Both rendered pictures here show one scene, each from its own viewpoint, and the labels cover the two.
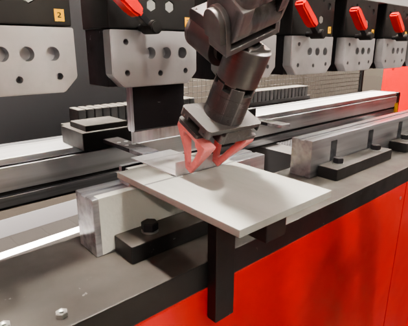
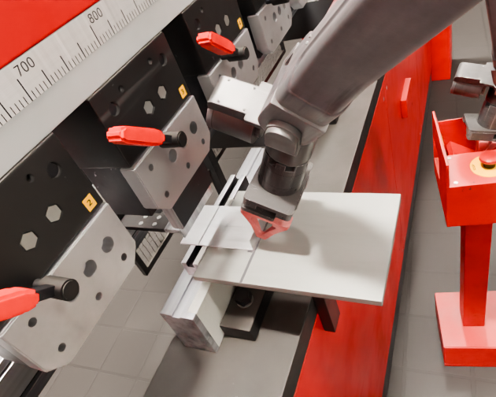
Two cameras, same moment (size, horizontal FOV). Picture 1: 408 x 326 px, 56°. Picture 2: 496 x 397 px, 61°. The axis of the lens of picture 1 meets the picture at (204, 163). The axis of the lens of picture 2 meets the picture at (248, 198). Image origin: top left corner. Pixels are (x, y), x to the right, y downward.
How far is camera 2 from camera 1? 0.30 m
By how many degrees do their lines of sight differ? 24
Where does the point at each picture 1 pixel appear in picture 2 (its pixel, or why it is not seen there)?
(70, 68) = (127, 240)
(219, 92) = (281, 173)
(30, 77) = (105, 284)
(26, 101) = not seen: outside the picture
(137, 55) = (164, 168)
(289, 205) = (387, 239)
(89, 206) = (189, 323)
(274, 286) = not seen: hidden behind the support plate
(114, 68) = (156, 201)
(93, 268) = (225, 367)
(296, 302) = not seen: hidden behind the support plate
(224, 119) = (292, 191)
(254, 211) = (368, 265)
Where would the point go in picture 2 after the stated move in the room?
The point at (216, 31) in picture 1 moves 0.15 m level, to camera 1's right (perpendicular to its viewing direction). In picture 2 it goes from (288, 146) to (409, 76)
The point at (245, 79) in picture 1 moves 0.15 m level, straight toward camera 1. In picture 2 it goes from (307, 153) to (386, 231)
